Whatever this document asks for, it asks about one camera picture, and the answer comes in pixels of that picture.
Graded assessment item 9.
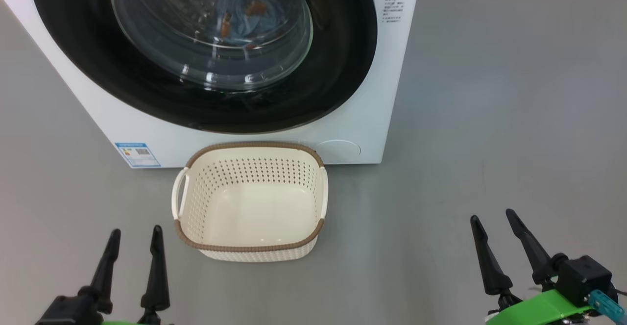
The right cable with teal plug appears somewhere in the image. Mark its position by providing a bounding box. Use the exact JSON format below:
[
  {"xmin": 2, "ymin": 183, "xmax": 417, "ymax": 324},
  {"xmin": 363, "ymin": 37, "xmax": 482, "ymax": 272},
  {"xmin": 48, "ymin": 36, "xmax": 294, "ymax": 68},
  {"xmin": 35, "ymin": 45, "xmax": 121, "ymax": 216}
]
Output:
[{"xmin": 587, "ymin": 288, "xmax": 627, "ymax": 325}]

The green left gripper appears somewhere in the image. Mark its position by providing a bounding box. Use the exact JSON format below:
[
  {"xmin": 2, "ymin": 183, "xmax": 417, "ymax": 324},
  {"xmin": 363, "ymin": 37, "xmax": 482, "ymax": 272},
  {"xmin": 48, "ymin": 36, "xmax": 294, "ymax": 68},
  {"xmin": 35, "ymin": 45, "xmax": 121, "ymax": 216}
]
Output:
[{"xmin": 78, "ymin": 225, "xmax": 173, "ymax": 325}]

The blue energy label sticker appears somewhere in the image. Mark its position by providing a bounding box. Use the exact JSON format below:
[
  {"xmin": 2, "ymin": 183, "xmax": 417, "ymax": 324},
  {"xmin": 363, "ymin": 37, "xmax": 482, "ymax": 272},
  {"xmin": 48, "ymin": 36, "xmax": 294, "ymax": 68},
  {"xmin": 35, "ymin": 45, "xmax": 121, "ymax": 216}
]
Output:
[{"xmin": 115, "ymin": 142, "xmax": 161, "ymax": 168}]

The blue cartoon print garment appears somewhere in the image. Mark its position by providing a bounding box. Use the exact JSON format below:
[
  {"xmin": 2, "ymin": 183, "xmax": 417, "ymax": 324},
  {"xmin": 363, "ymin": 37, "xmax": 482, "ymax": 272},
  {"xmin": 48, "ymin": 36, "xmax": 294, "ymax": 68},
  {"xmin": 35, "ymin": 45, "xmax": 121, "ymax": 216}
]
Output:
[{"xmin": 211, "ymin": 0, "xmax": 294, "ymax": 51}]

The black washing machine door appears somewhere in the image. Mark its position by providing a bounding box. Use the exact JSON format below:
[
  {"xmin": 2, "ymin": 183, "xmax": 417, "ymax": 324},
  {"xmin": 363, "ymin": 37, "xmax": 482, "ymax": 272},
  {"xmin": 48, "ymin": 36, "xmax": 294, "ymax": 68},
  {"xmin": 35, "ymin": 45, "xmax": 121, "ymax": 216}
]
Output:
[{"xmin": 28, "ymin": 0, "xmax": 378, "ymax": 134}]

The round white filter cover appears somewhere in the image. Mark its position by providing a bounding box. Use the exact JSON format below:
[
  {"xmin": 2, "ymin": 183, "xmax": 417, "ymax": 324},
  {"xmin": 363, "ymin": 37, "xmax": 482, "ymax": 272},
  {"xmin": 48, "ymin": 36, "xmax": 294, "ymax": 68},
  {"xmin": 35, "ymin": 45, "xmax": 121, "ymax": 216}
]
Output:
[{"xmin": 313, "ymin": 140, "xmax": 362, "ymax": 164}]

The cream perforated laundry basket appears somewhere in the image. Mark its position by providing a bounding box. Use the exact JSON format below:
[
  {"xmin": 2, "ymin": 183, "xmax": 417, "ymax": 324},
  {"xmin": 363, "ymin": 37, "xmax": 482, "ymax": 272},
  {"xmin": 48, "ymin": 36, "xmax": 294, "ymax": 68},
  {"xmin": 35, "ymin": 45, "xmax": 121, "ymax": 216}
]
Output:
[{"xmin": 171, "ymin": 142, "xmax": 329, "ymax": 262}]

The white front-load washing machine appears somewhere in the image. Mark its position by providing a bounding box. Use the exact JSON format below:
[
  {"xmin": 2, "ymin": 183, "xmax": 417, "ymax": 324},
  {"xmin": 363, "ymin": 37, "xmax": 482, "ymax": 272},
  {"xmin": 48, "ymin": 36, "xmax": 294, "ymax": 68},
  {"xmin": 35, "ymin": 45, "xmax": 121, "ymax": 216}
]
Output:
[{"xmin": 0, "ymin": 0, "xmax": 423, "ymax": 169}]

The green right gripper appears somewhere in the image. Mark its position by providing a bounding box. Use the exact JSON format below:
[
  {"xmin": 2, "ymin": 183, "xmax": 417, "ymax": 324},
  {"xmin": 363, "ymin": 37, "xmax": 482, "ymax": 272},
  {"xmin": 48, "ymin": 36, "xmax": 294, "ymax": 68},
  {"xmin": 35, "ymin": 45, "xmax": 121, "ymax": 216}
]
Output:
[{"xmin": 470, "ymin": 209, "xmax": 605, "ymax": 325}]

